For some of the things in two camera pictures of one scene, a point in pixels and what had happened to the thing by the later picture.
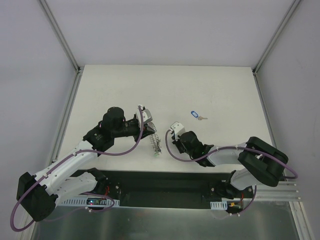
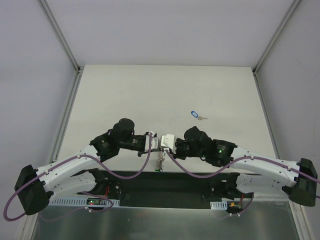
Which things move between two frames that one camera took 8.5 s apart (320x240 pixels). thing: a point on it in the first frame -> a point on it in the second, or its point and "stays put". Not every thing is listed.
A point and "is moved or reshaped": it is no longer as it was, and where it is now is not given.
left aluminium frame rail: [79, 69] stays put
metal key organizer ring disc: [155, 142] is moved or reshaped
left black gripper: [142, 131] -> [144, 145]
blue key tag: [194, 114] stays put
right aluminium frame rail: [289, 13] stays put
